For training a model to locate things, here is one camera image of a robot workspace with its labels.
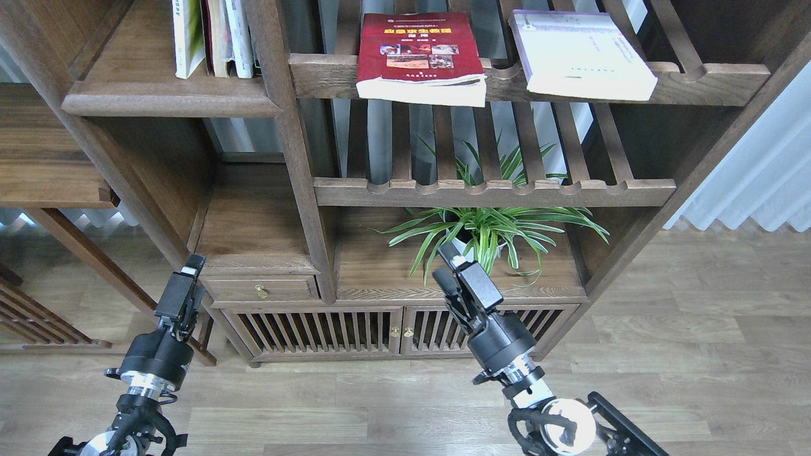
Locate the white upright book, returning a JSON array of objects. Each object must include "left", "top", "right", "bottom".
[{"left": 226, "top": 1, "right": 255, "bottom": 79}]

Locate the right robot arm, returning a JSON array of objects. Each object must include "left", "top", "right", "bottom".
[{"left": 433, "top": 243, "right": 665, "bottom": 455}]

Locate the beige upright book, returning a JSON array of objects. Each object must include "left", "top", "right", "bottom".
[{"left": 208, "top": 1, "right": 234, "bottom": 78}]

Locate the wooden slatted rack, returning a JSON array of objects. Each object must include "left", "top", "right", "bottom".
[{"left": 1, "top": 265, "right": 113, "bottom": 354}]

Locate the white curtain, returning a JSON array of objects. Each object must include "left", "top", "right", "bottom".
[{"left": 664, "top": 64, "right": 810, "bottom": 232}]

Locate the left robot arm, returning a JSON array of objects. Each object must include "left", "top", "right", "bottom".
[{"left": 50, "top": 255, "right": 205, "bottom": 455}]

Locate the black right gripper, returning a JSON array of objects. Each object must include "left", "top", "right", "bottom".
[{"left": 432, "top": 243, "right": 537, "bottom": 377}]

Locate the red cover book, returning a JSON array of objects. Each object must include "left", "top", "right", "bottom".
[{"left": 356, "top": 12, "right": 487, "bottom": 108}]

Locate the dark wooden bookshelf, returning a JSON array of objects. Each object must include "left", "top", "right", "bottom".
[{"left": 2, "top": 1, "right": 809, "bottom": 366}]

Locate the white lavender book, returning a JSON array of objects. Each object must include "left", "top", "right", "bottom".
[{"left": 509, "top": 9, "right": 658, "bottom": 101}]

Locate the dark red upright book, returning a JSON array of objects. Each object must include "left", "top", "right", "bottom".
[{"left": 200, "top": 0, "right": 215, "bottom": 76}]

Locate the green spider plant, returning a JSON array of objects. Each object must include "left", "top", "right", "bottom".
[{"left": 379, "top": 133, "right": 610, "bottom": 289}]

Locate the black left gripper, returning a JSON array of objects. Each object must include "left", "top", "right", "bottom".
[{"left": 119, "top": 254, "right": 206, "bottom": 391}]

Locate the white plant pot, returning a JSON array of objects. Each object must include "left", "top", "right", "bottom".
[{"left": 451, "top": 230, "right": 507, "bottom": 269}]

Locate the yellow green cover book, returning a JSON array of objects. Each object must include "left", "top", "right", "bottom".
[{"left": 172, "top": 0, "right": 205, "bottom": 80}]

